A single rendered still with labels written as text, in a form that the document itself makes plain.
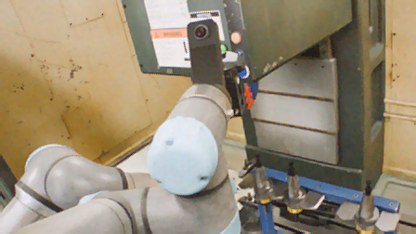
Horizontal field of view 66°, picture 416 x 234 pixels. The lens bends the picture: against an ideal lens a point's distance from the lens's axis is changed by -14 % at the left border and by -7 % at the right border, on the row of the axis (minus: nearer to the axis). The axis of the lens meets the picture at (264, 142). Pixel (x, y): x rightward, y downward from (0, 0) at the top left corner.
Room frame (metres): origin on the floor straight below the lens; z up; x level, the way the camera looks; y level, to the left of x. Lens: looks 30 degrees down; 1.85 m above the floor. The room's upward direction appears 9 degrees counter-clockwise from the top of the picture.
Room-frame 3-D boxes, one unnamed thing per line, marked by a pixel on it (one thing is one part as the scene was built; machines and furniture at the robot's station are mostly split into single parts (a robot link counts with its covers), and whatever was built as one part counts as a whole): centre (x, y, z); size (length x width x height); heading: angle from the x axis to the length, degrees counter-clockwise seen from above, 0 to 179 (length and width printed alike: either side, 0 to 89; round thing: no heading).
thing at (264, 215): (0.92, 0.04, 1.05); 0.10 x 0.05 x 0.30; 142
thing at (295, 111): (1.47, -0.15, 1.16); 0.48 x 0.05 x 0.51; 52
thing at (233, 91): (0.51, 0.06, 1.65); 0.12 x 0.08 x 0.09; 172
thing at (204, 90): (0.43, 0.07, 1.66); 0.08 x 0.05 x 0.08; 82
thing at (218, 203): (0.35, 0.10, 1.56); 0.11 x 0.08 x 0.11; 89
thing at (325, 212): (1.02, -0.11, 0.93); 0.26 x 0.05 x 0.06; 57
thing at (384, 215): (0.60, -0.28, 1.21); 0.07 x 0.05 x 0.01; 142
